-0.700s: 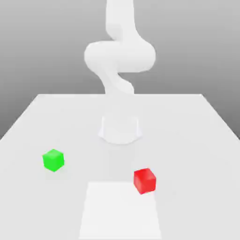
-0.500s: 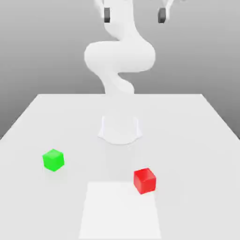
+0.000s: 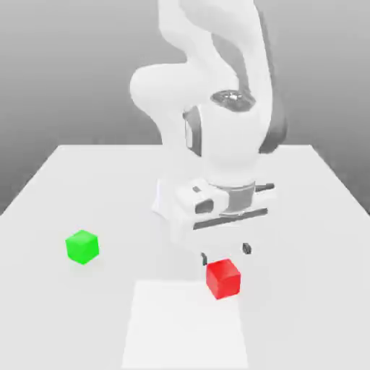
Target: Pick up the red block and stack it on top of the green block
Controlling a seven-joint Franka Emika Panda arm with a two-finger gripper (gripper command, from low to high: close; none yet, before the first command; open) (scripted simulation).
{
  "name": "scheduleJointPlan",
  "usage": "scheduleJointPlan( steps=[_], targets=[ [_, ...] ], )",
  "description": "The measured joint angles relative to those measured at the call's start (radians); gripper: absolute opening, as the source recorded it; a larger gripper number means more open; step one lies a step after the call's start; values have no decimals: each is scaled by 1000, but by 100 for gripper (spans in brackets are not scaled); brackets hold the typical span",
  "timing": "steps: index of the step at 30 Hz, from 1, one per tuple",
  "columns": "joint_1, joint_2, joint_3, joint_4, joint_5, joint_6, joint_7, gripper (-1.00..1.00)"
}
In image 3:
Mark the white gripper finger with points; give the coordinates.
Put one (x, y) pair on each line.
(204, 257)
(246, 248)

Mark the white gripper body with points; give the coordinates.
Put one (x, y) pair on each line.
(231, 231)

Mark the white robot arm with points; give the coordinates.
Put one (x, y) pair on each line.
(231, 138)

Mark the small red cube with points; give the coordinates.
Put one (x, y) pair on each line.
(223, 279)

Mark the small green cube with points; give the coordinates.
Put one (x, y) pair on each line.
(82, 247)

